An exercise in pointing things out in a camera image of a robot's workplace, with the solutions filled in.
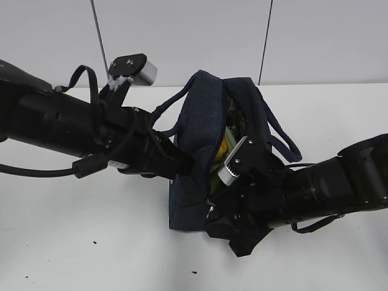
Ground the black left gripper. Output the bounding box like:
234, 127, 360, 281
90, 105, 195, 178

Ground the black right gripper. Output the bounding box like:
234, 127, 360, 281
204, 145, 286, 258

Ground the metal zipper pull ring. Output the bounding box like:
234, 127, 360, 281
205, 198, 216, 219

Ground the yellow gourd toy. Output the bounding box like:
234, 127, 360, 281
215, 136, 233, 161

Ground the dark blue lunch bag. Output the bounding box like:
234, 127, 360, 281
152, 70, 302, 232

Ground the green cucumber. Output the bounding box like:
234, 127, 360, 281
210, 163, 223, 196

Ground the green lid glass food container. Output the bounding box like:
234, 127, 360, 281
224, 127, 238, 154

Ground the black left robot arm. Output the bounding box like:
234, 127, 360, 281
1, 53, 195, 179

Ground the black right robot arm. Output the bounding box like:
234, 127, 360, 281
204, 134, 387, 257

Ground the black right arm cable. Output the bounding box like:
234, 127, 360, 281
284, 163, 346, 235

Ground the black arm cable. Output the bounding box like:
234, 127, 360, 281
0, 65, 146, 179
284, 163, 346, 235

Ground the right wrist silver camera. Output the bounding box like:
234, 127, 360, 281
218, 136, 265, 186

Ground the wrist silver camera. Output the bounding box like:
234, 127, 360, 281
218, 136, 265, 186
108, 53, 158, 86

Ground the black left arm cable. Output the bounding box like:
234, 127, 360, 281
0, 65, 146, 179

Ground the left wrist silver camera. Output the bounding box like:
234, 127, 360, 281
108, 53, 158, 86

